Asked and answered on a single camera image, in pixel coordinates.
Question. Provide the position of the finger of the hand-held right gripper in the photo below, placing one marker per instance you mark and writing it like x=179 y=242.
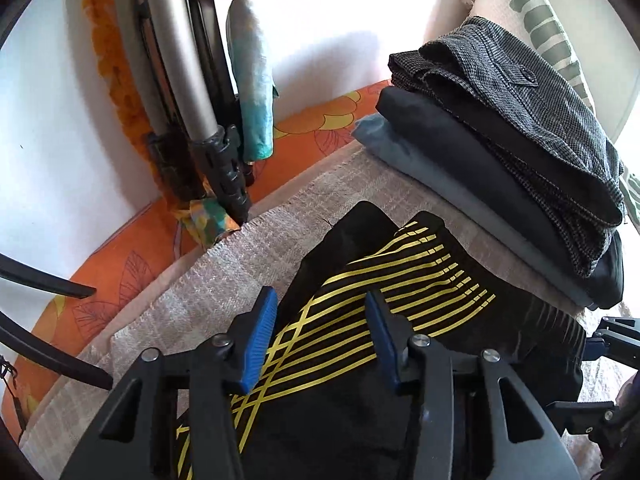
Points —
x=587 y=417
x=612 y=337

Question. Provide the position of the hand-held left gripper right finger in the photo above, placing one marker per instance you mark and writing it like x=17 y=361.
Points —
x=381 y=340

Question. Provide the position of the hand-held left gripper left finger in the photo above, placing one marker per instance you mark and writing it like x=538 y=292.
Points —
x=261 y=340

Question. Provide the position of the black pants with yellow stripes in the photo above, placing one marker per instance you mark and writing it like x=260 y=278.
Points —
x=350 y=410

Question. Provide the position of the folded blue-grey pants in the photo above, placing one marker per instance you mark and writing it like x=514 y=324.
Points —
x=425 y=170

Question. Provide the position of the folded dark navy pants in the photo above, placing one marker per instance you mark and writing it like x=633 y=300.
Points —
x=450 y=125

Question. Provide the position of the folded grey tweed pants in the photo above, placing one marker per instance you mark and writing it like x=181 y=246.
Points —
x=530 y=125

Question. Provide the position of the beige woven blanket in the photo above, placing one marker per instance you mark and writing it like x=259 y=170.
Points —
x=210 y=280

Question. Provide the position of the colourful cloth strip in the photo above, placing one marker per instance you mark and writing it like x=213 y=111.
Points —
x=210 y=220

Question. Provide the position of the orange floral bedsheet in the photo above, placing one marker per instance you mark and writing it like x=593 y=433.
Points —
x=125 y=265

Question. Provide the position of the black curved bar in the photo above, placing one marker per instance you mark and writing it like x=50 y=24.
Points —
x=55 y=360
x=45 y=280

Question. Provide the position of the silver and black tripod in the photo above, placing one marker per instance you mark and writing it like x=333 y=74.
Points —
x=192 y=95

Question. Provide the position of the teal wrapped cloth bundle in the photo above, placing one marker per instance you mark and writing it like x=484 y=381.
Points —
x=252 y=85

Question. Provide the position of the orange marigold garland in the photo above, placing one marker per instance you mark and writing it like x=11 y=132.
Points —
x=117 y=75

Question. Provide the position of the cream pillow with green print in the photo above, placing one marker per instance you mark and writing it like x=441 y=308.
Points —
x=545 y=15

